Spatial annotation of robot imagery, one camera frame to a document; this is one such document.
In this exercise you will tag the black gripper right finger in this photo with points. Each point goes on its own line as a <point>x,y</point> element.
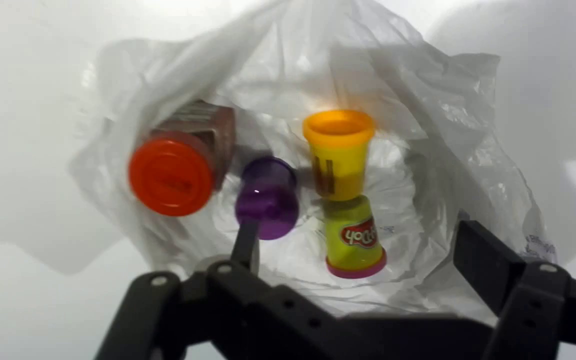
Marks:
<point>534,300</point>

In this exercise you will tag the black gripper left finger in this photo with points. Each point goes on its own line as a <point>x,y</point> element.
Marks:
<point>161,317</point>

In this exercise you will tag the brown bottle orange cap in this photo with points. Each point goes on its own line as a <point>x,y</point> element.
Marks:
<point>180,162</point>

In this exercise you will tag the purple play-doh can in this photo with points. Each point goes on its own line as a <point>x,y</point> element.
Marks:
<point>268,197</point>

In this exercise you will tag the yellow play-doh can orange lid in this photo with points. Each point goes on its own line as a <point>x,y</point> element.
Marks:
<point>338,147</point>

